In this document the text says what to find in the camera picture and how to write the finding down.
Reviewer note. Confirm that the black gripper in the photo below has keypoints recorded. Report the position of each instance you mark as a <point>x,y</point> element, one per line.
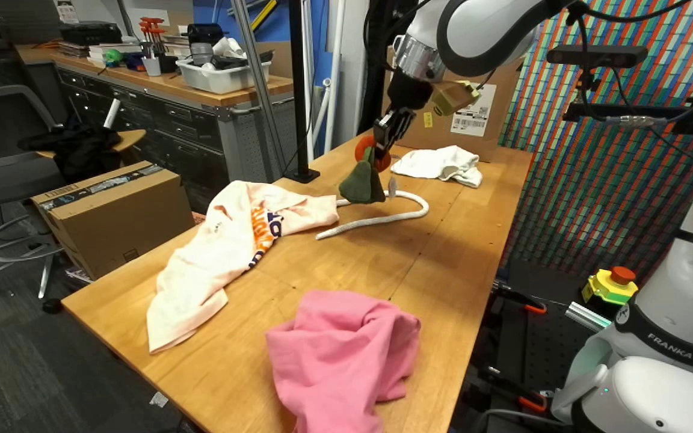
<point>409,92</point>

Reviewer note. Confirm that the white towel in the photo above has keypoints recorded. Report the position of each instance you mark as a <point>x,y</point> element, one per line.
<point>435,162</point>

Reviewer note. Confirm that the red plush toy green leaves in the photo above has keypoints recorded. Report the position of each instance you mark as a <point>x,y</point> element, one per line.
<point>361,183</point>

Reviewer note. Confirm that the peach shirt with orange print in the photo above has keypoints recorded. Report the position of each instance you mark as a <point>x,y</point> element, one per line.
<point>211,265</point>

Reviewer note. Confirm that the pink shirt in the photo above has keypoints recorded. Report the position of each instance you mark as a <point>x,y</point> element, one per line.
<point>338,353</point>

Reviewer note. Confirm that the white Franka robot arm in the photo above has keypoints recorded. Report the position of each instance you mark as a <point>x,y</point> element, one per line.
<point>483,27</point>

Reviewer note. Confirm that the black pole stand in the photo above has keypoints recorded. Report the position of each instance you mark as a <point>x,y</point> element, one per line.
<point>303,120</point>

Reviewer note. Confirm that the large cardboard box white label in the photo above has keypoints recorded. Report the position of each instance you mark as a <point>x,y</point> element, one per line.
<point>483,120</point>

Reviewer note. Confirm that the grey metal pole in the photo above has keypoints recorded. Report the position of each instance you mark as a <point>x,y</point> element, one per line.
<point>265,87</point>

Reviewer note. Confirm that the white plastic bin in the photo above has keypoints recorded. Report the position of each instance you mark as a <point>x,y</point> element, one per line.
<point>216,75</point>

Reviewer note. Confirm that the workbench with dark drawers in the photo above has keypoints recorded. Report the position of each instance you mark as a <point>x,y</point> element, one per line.
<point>170,120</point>

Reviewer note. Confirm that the small white cup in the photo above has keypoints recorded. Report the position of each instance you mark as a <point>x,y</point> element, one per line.
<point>153,65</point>

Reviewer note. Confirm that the round wooden stool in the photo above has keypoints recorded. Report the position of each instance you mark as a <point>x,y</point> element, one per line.
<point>131,141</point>

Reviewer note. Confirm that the small red object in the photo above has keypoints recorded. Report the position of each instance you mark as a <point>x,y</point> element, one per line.
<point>153,25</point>

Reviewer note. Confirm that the black equipment cart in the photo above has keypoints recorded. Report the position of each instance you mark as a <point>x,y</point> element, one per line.
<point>540,353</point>

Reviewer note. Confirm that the yellow red emergency stop button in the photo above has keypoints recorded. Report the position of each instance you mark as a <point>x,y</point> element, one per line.
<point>609,288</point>

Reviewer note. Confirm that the small green object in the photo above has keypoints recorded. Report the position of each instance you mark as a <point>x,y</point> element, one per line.
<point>114,55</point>

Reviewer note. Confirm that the cardboard box with black tape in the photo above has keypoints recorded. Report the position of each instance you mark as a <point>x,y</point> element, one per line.
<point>114,224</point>

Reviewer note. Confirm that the flat black case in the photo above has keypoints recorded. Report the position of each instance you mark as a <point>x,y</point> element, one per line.
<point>89,35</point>

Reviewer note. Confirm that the black bag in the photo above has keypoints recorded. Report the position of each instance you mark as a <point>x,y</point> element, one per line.
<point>74,148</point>

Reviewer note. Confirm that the dark office chair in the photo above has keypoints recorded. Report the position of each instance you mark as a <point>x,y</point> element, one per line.
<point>1,176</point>

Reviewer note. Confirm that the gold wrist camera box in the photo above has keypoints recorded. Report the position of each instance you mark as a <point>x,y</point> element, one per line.
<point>453,98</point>

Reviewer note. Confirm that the black camera bar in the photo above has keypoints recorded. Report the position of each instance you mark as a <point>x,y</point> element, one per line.
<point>595,55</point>

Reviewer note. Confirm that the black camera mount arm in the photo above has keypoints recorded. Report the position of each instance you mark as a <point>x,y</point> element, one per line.
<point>627,112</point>

